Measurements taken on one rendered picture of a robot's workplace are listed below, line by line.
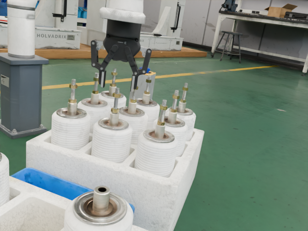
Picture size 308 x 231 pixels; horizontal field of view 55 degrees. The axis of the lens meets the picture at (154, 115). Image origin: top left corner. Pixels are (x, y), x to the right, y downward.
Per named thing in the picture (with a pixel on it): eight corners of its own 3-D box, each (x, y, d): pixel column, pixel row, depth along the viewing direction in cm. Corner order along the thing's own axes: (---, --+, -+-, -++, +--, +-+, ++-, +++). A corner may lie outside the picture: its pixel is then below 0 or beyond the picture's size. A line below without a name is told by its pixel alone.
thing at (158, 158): (166, 215, 70) (179, 147, 65) (127, 209, 70) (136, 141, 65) (167, 193, 80) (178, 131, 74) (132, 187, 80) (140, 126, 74)
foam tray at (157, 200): (24, 202, 78) (25, 141, 72) (96, 149, 114) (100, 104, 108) (164, 254, 68) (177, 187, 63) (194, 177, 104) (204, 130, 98)
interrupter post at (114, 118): (106, 125, 72) (107, 112, 71) (112, 123, 74) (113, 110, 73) (114, 128, 71) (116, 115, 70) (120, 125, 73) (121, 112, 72)
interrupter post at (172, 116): (171, 121, 82) (173, 109, 81) (177, 123, 80) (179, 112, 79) (165, 122, 80) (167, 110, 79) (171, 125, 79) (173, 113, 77)
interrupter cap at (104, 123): (91, 125, 70) (91, 122, 70) (109, 118, 77) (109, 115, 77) (118, 134, 68) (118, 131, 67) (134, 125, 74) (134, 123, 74)
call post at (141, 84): (122, 148, 117) (131, 72, 107) (129, 142, 123) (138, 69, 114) (139, 153, 115) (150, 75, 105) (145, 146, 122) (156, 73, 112)
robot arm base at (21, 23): (3, 53, 110) (2, 5, 105) (27, 53, 117) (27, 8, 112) (15, 58, 105) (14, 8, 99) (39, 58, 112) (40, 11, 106)
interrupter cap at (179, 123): (171, 117, 85) (172, 114, 85) (190, 126, 80) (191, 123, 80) (151, 119, 80) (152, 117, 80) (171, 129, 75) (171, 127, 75)
